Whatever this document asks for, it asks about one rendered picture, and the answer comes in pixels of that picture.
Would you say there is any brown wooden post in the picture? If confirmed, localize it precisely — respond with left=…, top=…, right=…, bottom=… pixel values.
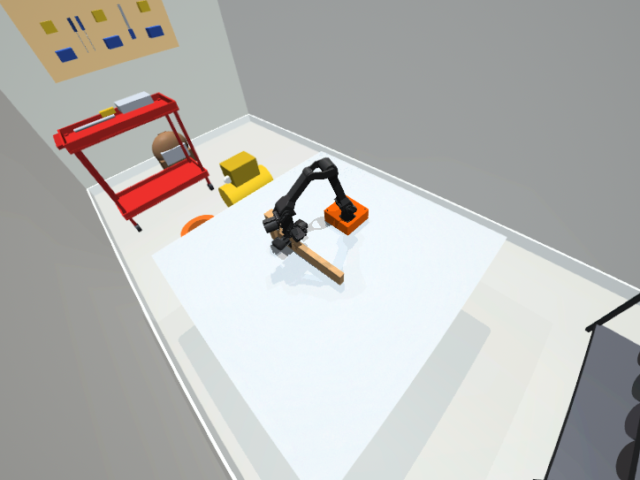
left=264, top=209, right=278, bottom=239

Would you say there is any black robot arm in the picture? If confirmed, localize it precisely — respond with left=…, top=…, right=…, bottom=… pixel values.
left=263, top=157, right=357, bottom=242

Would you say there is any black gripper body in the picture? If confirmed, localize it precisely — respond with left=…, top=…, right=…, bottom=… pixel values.
left=271, top=219, right=308, bottom=250

